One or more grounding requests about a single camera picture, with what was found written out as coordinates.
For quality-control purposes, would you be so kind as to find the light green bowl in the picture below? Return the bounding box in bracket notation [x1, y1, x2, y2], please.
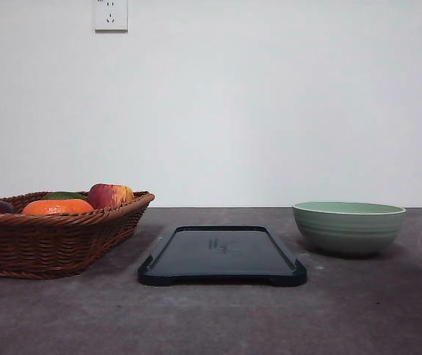
[292, 201, 406, 254]

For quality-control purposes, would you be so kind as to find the brown wicker basket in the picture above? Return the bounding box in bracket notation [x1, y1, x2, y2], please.
[0, 191, 155, 279]

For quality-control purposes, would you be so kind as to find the dark green rectangular tray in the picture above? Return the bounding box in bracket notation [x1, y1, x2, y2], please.
[138, 226, 307, 286]

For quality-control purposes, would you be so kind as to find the red yellow apple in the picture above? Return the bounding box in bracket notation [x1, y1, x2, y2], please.
[88, 183, 135, 209]

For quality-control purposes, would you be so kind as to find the green lime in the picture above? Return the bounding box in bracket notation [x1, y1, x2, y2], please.
[40, 192, 87, 200]

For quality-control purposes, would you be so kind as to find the orange tangerine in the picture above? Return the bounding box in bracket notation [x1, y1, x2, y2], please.
[22, 199, 94, 214]

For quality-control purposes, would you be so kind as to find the white wall socket left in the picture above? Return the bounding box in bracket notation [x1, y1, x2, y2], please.
[93, 0, 129, 35]

